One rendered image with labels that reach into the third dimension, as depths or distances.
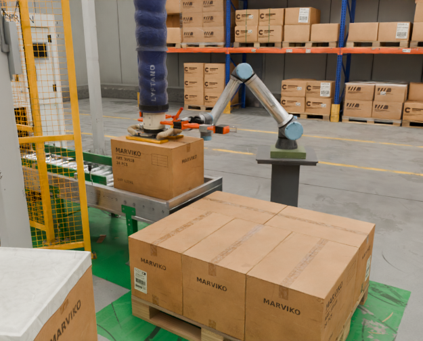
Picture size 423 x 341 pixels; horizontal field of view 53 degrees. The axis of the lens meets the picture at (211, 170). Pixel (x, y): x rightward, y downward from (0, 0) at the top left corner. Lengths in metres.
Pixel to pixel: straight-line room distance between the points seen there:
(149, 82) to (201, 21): 8.02
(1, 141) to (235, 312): 1.71
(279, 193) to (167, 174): 1.10
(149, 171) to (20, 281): 1.99
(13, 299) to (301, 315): 1.35
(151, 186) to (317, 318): 1.62
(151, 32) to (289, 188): 1.68
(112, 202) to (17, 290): 2.12
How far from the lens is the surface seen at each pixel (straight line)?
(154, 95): 3.15
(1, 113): 2.84
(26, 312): 1.15
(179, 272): 2.42
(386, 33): 9.80
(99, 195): 3.38
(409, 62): 11.04
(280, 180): 3.63
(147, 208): 3.06
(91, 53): 6.08
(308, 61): 11.43
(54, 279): 1.26
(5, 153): 2.87
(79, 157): 3.30
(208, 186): 3.28
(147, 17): 3.12
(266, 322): 2.25
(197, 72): 11.22
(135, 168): 3.23
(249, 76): 3.30
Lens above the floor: 1.63
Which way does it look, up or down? 16 degrees down
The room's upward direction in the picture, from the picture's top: straight up
